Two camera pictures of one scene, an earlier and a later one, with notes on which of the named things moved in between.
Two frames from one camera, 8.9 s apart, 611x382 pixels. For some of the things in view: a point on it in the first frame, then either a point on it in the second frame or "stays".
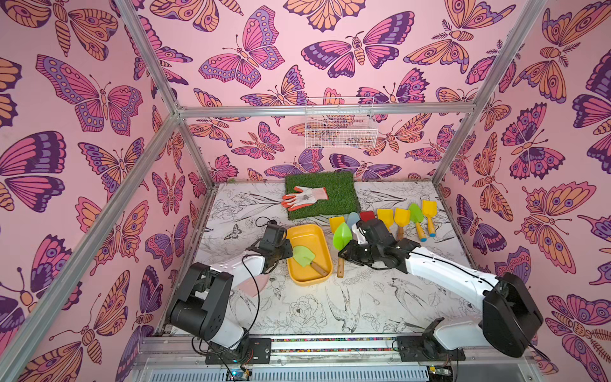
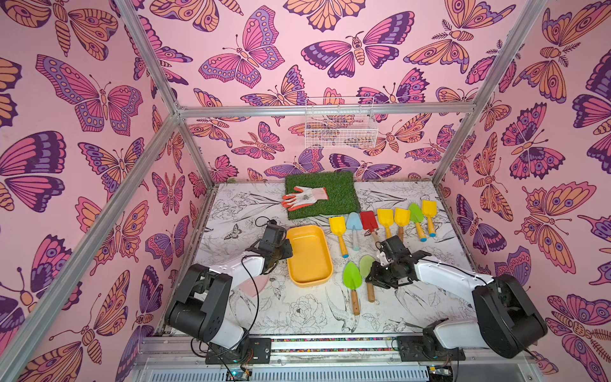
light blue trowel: x=352 y=218 stays
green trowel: x=342 y=237 to x=352 y=278
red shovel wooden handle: x=367 y=215 stays
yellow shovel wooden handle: x=402 y=218 stays
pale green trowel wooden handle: x=305 y=256 to x=364 y=267
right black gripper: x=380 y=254 to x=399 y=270
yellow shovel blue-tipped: x=430 y=209 stays
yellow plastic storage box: x=312 y=262 stays
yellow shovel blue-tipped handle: x=335 y=222 stays
